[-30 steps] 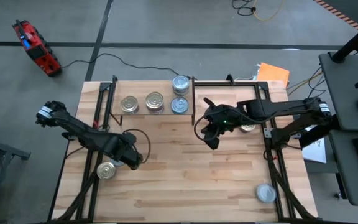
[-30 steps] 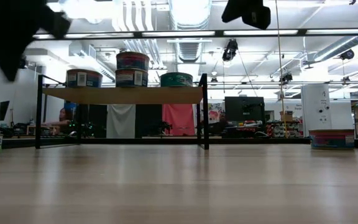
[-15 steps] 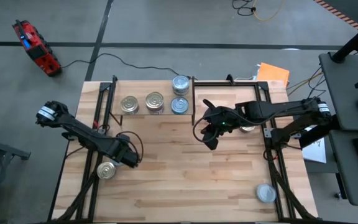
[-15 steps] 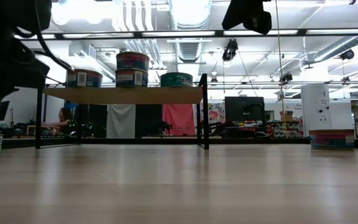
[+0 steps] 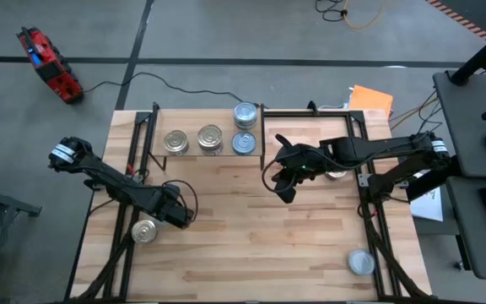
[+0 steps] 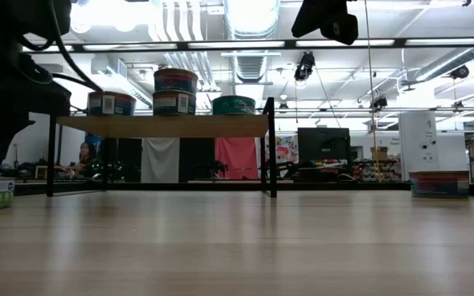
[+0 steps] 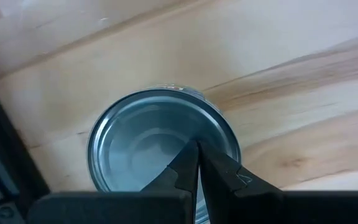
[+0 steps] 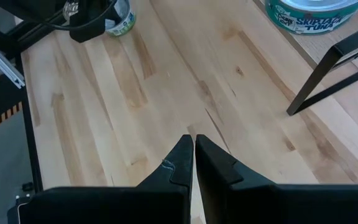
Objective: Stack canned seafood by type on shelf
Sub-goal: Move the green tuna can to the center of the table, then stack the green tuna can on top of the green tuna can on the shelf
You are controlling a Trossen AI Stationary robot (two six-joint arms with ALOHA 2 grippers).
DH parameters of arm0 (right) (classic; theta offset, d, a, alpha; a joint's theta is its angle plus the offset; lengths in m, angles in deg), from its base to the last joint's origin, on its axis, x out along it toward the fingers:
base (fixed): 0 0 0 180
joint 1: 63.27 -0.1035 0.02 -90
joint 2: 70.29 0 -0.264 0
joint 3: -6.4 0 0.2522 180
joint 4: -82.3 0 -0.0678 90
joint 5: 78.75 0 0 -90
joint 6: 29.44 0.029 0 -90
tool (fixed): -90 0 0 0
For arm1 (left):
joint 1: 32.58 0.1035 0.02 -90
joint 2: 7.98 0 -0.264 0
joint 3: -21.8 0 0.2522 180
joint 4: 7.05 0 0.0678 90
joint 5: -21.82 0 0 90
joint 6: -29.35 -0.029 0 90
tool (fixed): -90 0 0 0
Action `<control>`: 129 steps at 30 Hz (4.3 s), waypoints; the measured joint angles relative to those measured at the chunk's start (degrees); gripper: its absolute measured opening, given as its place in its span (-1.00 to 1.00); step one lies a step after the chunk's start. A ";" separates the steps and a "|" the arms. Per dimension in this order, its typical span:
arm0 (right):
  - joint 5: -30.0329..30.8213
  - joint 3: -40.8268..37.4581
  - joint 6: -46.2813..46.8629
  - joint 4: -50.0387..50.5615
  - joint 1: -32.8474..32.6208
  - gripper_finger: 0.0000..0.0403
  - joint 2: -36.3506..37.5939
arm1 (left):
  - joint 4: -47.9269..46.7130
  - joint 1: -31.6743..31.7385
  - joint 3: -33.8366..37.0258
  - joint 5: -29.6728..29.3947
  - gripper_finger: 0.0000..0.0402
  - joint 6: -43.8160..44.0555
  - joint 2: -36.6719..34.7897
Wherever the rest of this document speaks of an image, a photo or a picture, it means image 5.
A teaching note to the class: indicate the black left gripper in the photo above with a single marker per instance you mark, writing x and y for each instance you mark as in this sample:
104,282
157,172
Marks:
169,207

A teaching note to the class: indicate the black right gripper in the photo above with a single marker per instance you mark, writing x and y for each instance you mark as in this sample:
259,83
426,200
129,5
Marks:
306,162

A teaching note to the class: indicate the Bumble Bee light tuna can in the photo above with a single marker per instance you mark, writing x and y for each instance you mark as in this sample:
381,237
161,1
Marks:
245,113

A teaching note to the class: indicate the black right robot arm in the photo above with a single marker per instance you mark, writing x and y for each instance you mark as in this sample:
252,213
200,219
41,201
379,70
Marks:
374,148

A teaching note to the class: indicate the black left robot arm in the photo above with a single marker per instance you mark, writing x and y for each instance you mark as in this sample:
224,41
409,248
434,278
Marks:
112,183

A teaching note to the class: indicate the orange paper sheet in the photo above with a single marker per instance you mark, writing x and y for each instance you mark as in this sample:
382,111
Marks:
371,101

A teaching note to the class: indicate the black desk leg beam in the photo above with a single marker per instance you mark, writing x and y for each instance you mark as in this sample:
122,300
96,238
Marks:
430,186

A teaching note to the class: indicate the white paper sheet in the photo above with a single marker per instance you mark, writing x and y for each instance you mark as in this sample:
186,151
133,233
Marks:
430,207

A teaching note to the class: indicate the grey metal cart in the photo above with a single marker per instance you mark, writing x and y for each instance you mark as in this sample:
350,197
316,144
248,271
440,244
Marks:
7,199

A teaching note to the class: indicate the red black portable power unit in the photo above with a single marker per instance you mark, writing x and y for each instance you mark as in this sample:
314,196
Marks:
51,69

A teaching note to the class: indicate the grey desk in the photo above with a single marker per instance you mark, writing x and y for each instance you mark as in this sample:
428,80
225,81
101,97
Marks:
471,236
466,126

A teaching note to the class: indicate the black pole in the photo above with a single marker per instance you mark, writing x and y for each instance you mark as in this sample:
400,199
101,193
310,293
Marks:
479,57

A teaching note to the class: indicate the black floor mat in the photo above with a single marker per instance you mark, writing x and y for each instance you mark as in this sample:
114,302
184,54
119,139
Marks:
479,12

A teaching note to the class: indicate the black aluminium frame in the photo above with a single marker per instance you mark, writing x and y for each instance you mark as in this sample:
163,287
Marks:
128,274
310,114

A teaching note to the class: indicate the silver metal bracket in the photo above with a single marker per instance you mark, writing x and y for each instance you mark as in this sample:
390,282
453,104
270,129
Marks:
363,179

